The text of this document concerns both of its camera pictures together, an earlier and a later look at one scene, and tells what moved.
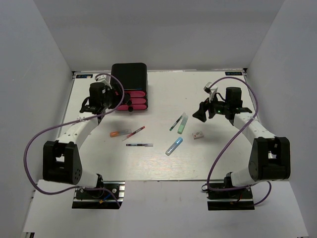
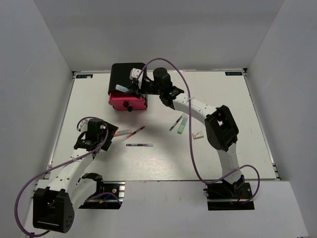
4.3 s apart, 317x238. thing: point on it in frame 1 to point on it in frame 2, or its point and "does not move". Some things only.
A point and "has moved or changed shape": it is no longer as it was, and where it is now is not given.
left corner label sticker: (83, 76) does not move
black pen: (143, 145) does not move
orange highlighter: (116, 134) does not move
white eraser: (197, 135) does not move
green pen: (175, 123) does not move
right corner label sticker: (233, 73) does not move
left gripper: (111, 90) to (111, 129)
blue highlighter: (173, 148) has moved or changed shape
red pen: (142, 128) does not move
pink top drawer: (136, 93) has moved or changed shape
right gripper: (201, 113) to (135, 89)
